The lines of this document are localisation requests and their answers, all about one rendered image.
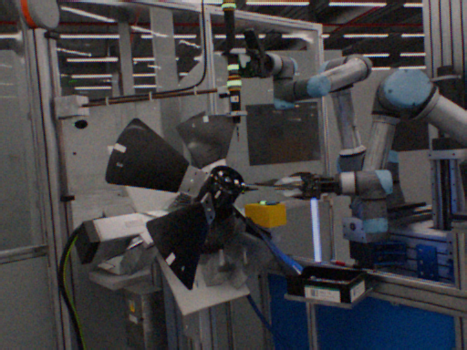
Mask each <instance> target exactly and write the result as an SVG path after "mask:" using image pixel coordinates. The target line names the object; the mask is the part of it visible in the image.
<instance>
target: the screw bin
mask: <svg viewBox="0 0 467 350"><path fill-rule="evenodd" d="M302 269H303V272H302V273H301V274H299V275H298V276H286V277H285V280H286V281H287V292H288V295H296V296H302V297H307V298H313V299H318V300H324V301H329V302H340V303H345V304H351V303H354V301H355V300H357V299H358V298H359V297H360V296H361V295H362V294H363V293H365V292H366V291H367V287H366V273H368V272H367V271H361V270H353V269H344V268H330V267H318V266H309V265H308V266H306V267H303V268H302ZM312 276H314V277H316V278H318V279H319V278H320V279H324V277H325V280H333V279H334V281H340V282H341V281H344V282H345V281H349V283H333V282H321V281H314V280H307V279H309V278H310V277H312Z"/></svg>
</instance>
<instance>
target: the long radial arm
mask: <svg viewBox="0 0 467 350"><path fill-rule="evenodd" d="M178 209H179V207H175V208H170V209H165V210H160V211H145V212H141V213H135V214H131V215H120V216H116V217H111V218H106V219H101V220H96V221H94V224H95V225H96V228H97V232H98V235H99V238H100V239H101V243H100V245H99V247H98V248H97V251H96V254H95V256H94V258H93V260H92V263H95V262H99V261H102V260H106V259H108V258H110V257H112V256H114V255H115V254H117V253H120V252H121V251H123V250H125V249H126V248H128V246H130V242H131V240H133V239H136V238H138V237H140V233H144V232H145V231H147V229H146V221H149V220H154V219H155V218H158V217H160V216H162V215H165V214H168V213H170V212H172V211H177V210H178Z"/></svg>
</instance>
